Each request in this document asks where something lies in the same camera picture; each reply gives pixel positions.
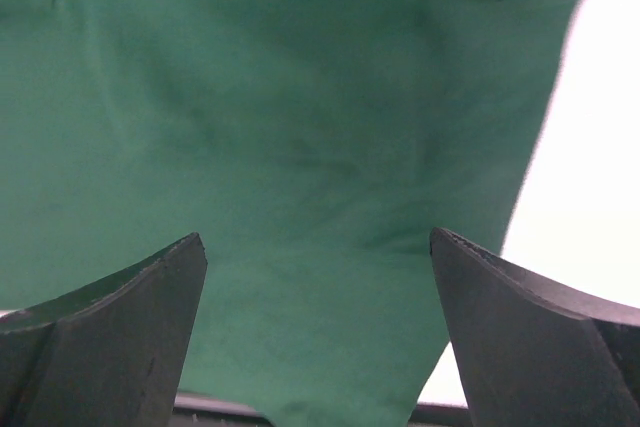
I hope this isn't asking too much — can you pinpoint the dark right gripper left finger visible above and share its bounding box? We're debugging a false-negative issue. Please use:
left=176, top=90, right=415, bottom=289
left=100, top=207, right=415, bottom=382
left=1, top=233, right=207, bottom=426

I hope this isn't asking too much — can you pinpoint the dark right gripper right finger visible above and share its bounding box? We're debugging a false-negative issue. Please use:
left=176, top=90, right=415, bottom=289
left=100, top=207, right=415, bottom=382
left=430, top=228, right=639, bottom=426

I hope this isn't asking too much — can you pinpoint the green t shirt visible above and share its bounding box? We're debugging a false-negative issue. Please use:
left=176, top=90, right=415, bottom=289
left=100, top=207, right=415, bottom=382
left=1, top=0, right=578, bottom=426

